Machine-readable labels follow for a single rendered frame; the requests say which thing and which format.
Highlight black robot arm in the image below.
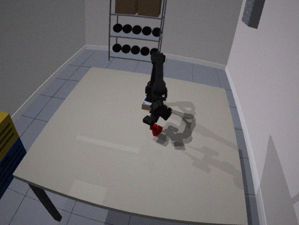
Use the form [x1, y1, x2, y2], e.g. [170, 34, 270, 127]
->
[145, 52, 171, 121]

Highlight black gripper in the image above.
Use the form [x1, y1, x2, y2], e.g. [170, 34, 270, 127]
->
[143, 104, 167, 127]

